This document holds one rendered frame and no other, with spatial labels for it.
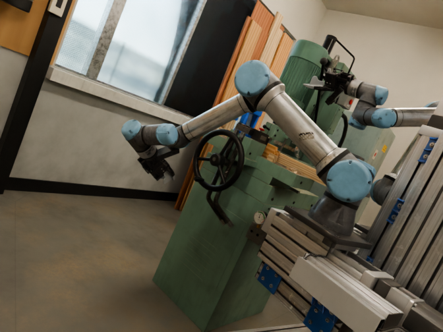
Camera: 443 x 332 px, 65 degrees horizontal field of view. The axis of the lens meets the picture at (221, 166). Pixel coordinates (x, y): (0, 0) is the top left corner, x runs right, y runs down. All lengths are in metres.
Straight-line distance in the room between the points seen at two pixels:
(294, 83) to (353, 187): 0.90
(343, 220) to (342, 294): 0.27
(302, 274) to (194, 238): 0.93
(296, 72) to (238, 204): 0.71
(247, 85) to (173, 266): 1.19
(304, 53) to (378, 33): 2.75
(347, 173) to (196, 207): 1.04
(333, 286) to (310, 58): 1.16
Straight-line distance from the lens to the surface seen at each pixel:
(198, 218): 1.87
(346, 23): 4.69
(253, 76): 1.10
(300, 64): 1.83
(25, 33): 2.39
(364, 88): 1.61
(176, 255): 1.97
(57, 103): 2.56
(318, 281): 1.03
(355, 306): 0.98
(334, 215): 1.16
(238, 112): 1.28
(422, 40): 4.41
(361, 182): 1.02
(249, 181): 1.69
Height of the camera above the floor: 1.00
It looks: 8 degrees down
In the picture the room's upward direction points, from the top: 24 degrees clockwise
